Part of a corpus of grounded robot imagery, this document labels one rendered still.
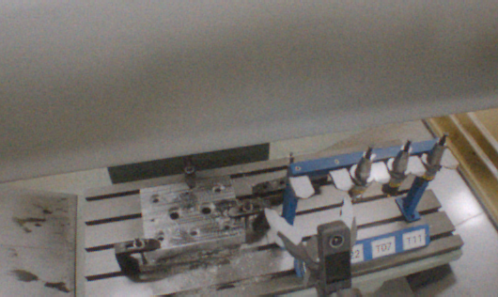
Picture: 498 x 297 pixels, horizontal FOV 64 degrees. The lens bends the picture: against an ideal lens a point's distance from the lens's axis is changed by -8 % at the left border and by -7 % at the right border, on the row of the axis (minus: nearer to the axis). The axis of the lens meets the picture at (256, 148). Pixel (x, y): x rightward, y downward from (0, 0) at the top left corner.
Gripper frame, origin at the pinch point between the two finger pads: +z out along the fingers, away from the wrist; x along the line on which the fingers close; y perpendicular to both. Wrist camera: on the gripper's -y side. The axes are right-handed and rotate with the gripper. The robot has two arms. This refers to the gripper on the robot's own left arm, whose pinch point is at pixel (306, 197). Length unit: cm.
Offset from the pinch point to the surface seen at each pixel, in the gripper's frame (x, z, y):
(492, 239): 82, 10, 61
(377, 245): 34, 13, 50
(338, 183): 17.8, 18.9, 23.4
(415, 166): 41, 20, 23
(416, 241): 48, 12, 52
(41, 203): -79, 71, 76
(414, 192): 51, 25, 44
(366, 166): 24.3, 18.6, 18.0
